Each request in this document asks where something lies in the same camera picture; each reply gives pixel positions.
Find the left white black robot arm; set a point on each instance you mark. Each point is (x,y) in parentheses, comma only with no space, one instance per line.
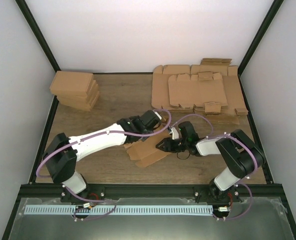
(64,152)

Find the top folded cardboard box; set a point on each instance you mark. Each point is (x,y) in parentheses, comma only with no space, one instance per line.
(71,83)

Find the folded cardboard box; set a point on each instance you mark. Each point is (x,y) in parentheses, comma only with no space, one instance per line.
(79,94)
(71,83)
(76,102)
(83,106)
(89,96)

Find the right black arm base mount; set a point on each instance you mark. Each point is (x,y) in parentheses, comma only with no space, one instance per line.
(211,195)

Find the light blue slotted cable duct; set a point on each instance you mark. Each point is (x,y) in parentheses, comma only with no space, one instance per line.
(121,210)

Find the pile of flat cardboard blanks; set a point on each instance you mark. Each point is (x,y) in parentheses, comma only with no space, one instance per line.
(211,88)

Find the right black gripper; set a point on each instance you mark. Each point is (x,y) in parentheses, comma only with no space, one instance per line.
(168,145)

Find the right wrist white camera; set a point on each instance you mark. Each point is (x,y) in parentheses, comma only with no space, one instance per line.
(173,133)

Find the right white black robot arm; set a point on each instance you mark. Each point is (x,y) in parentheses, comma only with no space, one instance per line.
(240,154)

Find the brown cardboard box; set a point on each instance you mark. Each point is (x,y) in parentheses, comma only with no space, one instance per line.
(145,152)

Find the black corner frame post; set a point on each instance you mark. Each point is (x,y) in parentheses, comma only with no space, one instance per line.
(27,14)
(268,19)

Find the wrist white camera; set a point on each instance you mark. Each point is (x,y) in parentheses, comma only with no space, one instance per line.
(173,133)
(158,115)

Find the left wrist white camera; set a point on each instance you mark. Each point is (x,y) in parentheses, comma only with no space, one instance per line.
(158,115)

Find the right black corner frame post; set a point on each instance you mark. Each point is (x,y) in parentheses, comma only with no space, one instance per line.
(268,19)

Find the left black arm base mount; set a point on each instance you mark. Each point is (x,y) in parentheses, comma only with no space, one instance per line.
(84,196)

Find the black aluminium frame rail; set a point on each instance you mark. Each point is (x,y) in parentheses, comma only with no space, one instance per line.
(117,191)

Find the left black corner frame post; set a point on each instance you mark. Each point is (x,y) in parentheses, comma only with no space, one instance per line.
(27,14)

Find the bottom folded cardboard box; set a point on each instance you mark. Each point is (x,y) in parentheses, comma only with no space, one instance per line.
(83,106)

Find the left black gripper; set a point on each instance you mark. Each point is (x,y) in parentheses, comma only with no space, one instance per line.
(138,116)

